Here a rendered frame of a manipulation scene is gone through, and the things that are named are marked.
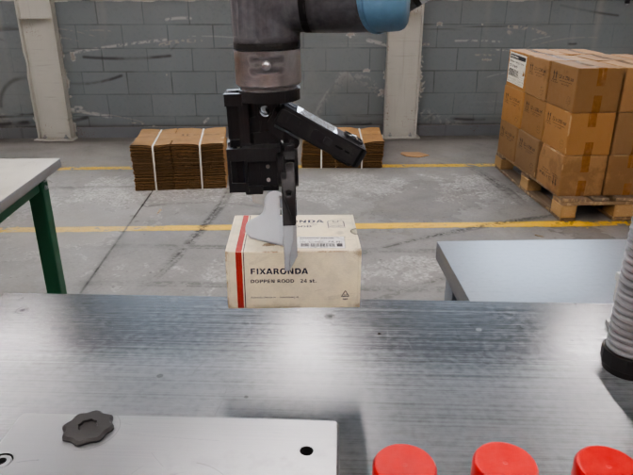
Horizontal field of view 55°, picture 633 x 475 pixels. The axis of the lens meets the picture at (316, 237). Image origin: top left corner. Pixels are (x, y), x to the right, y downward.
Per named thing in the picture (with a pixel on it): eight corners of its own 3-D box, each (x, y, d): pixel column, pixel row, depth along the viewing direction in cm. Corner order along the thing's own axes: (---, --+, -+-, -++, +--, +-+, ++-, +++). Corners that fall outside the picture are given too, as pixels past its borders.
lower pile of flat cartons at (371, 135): (300, 168, 474) (300, 140, 466) (303, 151, 524) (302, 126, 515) (383, 169, 473) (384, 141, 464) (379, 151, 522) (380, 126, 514)
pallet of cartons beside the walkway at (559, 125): (690, 219, 371) (728, 68, 337) (557, 221, 366) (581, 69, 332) (595, 165, 482) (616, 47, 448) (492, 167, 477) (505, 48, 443)
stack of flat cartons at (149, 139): (133, 191, 421) (127, 145, 408) (145, 170, 470) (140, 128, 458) (227, 188, 427) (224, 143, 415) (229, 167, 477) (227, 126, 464)
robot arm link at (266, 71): (300, 44, 72) (300, 51, 64) (301, 84, 74) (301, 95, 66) (236, 46, 72) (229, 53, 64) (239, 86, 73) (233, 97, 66)
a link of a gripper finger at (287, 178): (282, 231, 72) (280, 161, 74) (297, 230, 72) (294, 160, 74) (280, 222, 68) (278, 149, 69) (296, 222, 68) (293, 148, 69)
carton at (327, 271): (228, 308, 74) (224, 252, 71) (236, 265, 85) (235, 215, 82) (359, 306, 74) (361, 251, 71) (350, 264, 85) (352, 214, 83)
